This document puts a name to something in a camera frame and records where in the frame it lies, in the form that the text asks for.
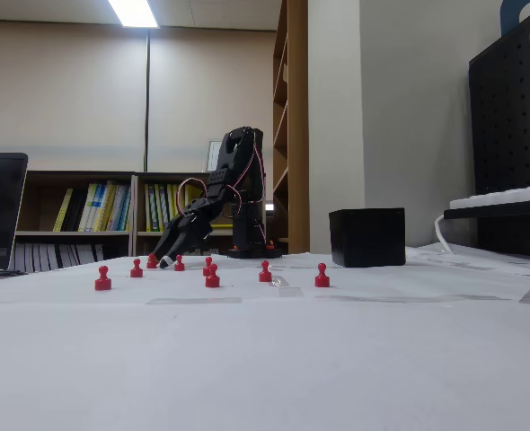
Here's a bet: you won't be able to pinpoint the black folder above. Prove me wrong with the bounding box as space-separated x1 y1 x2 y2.
61 188 90 233

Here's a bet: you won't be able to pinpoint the slanted yellow book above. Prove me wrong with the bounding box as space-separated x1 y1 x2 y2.
52 188 75 233

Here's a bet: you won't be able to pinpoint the white archive binders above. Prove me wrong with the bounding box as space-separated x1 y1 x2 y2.
13 242 106 274

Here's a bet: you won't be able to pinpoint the white paper table cover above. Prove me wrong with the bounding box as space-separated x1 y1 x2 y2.
0 244 530 431

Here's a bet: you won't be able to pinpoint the framed white certificate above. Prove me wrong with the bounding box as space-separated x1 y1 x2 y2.
207 139 224 173

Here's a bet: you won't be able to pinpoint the black wall conduit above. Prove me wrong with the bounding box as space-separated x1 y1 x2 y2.
142 31 153 173

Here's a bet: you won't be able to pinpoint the blue white binder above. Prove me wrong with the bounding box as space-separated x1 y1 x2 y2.
110 182 133 233

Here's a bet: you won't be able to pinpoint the white power strip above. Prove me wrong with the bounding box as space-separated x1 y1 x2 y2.
448 182 530 210

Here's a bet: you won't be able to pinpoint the black perforated pegboard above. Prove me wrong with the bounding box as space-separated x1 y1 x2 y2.
468 3 530 260

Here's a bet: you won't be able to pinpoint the black pegboard shelf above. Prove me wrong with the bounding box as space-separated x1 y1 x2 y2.
443 197 530 222

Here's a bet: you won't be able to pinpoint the blue rounded object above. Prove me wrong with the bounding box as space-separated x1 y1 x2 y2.
499 0 530 38

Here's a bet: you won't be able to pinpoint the ceiling light panel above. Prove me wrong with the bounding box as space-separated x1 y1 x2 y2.
107 0 162 30

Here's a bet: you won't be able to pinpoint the red arm servo cable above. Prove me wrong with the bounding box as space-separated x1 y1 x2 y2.
226 142 268 207

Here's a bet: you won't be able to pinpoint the black open box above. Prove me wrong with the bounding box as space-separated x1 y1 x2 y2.
328 207 407 268

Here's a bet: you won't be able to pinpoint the tall wooden bookshelf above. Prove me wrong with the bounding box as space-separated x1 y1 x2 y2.
271 0 311 255

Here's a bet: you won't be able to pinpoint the white power strip cable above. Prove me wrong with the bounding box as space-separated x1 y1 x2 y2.
434 212 455 255

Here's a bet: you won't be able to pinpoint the pink gripper servo cable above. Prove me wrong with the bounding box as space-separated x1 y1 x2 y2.
176 177 208 215

